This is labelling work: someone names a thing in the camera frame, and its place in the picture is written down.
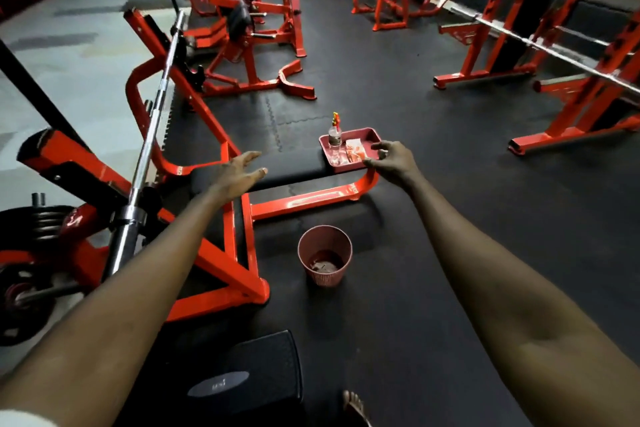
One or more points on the clear spray bottle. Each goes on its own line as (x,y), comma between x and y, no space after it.
(335,131)

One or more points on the person's right forearm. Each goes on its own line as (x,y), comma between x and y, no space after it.
(530,312)

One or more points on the black weight plate stack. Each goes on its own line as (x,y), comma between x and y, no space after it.
(20,312)

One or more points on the silver barbell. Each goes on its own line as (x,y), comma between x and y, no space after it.
(150,136)
(530,42)

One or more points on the red seated gym machine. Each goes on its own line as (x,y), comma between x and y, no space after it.
(250,26)

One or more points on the brown waste bin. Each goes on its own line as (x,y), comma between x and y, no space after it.
(308,241)

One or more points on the person's left forearm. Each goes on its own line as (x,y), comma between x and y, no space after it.
(110,322)

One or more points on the person's left hand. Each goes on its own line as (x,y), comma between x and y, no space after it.
(235,179)

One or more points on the black padded step box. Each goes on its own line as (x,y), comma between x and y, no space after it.
(240,372)

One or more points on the red plastic tray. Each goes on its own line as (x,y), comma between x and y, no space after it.
(372,136)

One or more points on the person's bare foot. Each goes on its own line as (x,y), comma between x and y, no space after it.
(355,408)

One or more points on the red metal gym rack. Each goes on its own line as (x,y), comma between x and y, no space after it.
(485,36)

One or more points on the orange wet wipes packet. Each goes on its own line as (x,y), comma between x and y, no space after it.
(353,151)

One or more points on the person's right hand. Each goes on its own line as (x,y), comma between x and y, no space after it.
(397,163)

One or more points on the red frame workout bench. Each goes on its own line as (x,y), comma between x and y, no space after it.
(300,203)

